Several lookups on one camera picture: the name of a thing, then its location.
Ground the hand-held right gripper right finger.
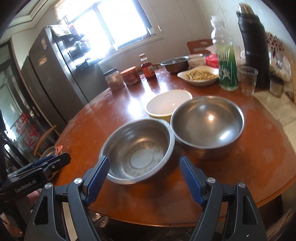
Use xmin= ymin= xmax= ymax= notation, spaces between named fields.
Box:
xmin=180 ymin=156 xmax=269 ymax=241

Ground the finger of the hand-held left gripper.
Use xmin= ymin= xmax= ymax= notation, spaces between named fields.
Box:
xmin=30 ymin=156 xmax=61 ymax=169
xmin=44 ymin=152 xmax=71 ymax=180

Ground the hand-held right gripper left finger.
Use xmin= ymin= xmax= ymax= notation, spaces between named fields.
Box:
xmin=24 ymin=155 xmax=110 ymax=241

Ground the yellow shell-shaped plate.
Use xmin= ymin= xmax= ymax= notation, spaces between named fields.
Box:
xmin=46 ymin=170 xmax=61 ymax=181

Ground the flat-bottomed steel bowl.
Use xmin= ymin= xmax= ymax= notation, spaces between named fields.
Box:
xmin=99 ymin=119 xmax=175 ymax=185

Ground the round-bottomed steel bowl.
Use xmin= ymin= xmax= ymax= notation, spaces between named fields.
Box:
xmin=170 ymin=96 xmax=245 ymax=160

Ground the yellow bowl with handle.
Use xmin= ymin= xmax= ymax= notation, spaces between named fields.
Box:
xmin=145 ymin=89 xmax=193 ymax=123

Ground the person's left hand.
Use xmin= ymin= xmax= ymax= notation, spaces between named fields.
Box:
xmin=26 ymin=190 xmax=42 ymax=210

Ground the yellow framed chair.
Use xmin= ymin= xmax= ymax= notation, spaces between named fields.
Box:
xmin=33 ymin=125 xmax=61 ymax=156

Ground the glass door with red lettering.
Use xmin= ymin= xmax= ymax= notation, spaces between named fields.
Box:
xmin=0 ymin=39 xmax=42 ymax=163

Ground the grey refrigerator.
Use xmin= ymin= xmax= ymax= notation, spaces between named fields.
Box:
xmin=21 ymin=25 xmax=109 ymax=130

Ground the clear jar with black lid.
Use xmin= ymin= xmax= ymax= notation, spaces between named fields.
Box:
xmin=103 ymin=68 xmax=125 ymax=92

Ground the white dish with food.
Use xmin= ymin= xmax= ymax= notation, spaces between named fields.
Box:
xmin=177 ymin=65 xmax=220 ymax=87

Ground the red jar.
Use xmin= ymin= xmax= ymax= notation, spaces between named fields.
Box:
xmin=120 ymin=66 xmax=142 ymax=87

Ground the clear plastic cup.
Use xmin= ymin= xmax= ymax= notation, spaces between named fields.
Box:
xmin=238 ymin=66 xmax=258 ymax=96

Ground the brown sauce bottle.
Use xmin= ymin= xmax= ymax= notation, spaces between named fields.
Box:
xmin=139 ymin=54 xmax=156 ymax=81

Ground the steel basin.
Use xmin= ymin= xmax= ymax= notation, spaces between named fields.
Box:
xmin=160 ymin=56 xmax=190 ymax=74

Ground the green labelled plastic bottle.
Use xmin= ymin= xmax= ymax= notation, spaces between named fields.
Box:
xmin=210 ymin=16 xmax=239 ymax=91

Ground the white patterned bowl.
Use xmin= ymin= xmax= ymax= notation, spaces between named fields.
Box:
xmin=187 ymin=54 xmax=210 ymax=68

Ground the red tissue packet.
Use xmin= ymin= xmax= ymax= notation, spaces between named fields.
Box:
xmin=205 ymin=53 xmax=219 ymax=69

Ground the brown wooden chair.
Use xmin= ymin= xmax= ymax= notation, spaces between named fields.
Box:
xmin=186 ymin=39 xmax=214 ymax=56

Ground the black thermos flask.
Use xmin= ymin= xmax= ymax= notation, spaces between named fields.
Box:
xmin=236 ymin=3 xmax=271 ymax=88

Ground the printed plastic bag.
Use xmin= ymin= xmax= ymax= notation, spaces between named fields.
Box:
xmin=266 ymin=31 xmax=293 ymax=82

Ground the window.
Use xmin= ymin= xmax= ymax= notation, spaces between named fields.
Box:
xmin=92 ymin=0 xmax=162 ymax=50

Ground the black wire rack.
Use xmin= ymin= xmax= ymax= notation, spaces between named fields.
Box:
xmin=50 ymin=20 xmax=102 ymax=69

